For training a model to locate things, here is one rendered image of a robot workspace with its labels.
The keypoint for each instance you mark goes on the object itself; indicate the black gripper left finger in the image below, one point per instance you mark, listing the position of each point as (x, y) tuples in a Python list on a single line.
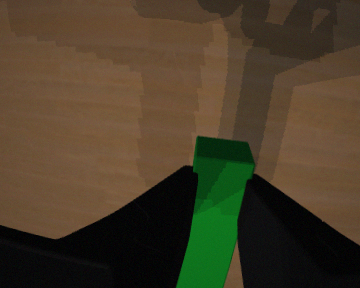
[(142, 245)]

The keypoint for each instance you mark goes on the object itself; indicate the green rectangular post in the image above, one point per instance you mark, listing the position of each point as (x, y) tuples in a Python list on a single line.
[(223, 166)]

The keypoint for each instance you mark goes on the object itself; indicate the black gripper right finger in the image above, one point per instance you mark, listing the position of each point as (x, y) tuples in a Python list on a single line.
[(282, 245)]

